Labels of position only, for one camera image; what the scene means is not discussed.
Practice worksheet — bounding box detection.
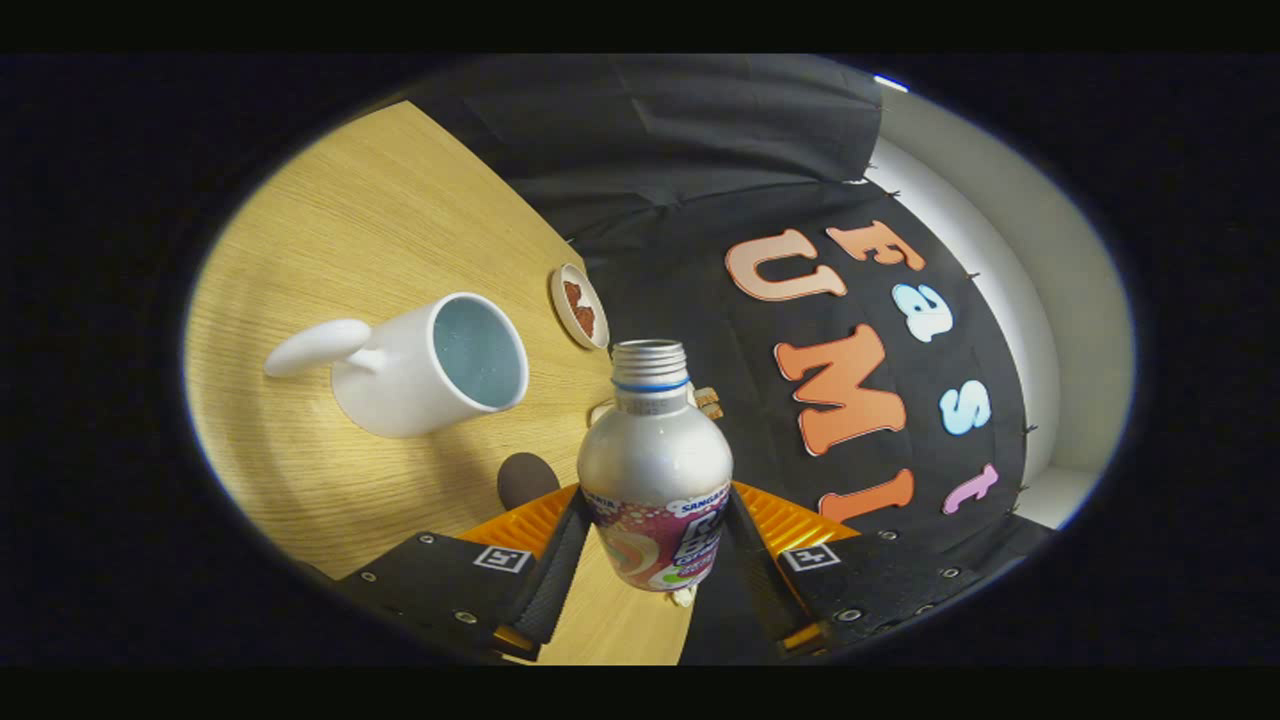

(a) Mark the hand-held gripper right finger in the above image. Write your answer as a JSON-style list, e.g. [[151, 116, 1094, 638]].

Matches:
[[720, 480, 1021, 657]]

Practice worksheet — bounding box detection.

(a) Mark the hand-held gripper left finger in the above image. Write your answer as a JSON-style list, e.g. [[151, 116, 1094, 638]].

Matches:
[[335, 485, 593, 663]]

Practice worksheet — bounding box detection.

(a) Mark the dark round coaster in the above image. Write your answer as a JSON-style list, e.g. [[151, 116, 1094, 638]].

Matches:
[[497, 452, 561, 511]]

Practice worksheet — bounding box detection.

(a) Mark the silver juice bottle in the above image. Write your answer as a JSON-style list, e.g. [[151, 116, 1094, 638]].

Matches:
[[577, 339, 734, 593]]

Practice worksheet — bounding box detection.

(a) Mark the white cup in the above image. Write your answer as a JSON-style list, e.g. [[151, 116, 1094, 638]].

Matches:
[[264, 292, 530, 439]]

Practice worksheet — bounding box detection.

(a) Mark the round cream plate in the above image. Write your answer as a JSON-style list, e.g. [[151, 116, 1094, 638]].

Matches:
[[550, 263, 611, 351]]

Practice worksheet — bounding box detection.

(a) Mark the wooden table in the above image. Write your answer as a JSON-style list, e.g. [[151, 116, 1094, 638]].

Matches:
[[185, 100, 696, 666]]

